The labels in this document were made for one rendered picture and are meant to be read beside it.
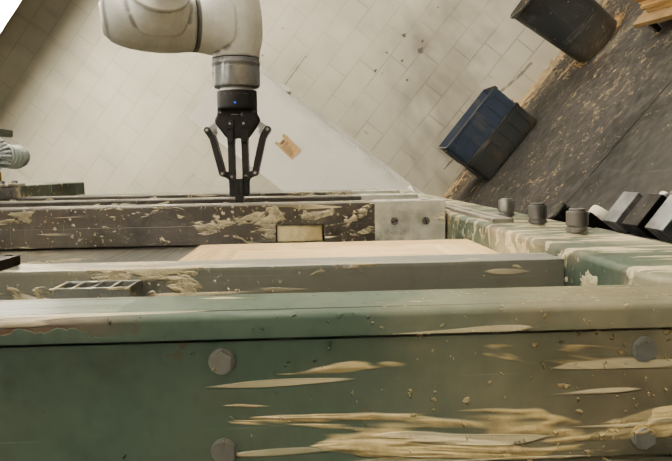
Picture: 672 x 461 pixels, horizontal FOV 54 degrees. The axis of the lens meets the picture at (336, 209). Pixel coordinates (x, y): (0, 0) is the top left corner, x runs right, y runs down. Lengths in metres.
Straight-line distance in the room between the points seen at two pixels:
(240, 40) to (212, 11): 0.07
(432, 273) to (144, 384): 0.32
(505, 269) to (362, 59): 5.54
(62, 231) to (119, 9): 0.39
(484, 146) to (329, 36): 1.86
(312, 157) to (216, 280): 4.15
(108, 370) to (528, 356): 0.24
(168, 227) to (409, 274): 0.63
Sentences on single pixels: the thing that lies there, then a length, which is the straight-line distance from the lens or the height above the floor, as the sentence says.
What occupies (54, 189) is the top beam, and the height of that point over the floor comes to 1.79.
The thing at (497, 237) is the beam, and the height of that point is 0.90.
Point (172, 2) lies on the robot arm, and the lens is 1.20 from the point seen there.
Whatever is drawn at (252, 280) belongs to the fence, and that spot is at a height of 1.13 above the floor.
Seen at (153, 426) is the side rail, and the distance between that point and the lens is 0.41.
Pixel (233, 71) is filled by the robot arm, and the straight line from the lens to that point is 1.25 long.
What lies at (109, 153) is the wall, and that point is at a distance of 6.61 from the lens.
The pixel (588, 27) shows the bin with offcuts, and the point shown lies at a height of 0.18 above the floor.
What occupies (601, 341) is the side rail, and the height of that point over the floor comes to 0.96.
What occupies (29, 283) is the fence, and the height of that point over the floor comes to 1.29.
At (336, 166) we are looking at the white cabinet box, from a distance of 4.76.
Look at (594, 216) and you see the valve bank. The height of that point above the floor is 0.74.
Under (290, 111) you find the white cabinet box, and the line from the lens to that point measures 4.76.
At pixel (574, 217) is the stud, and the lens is 0.79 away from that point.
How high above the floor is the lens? 1.15
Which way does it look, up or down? 4 degrees down
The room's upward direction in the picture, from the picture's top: 52 degrees counter-clockwise
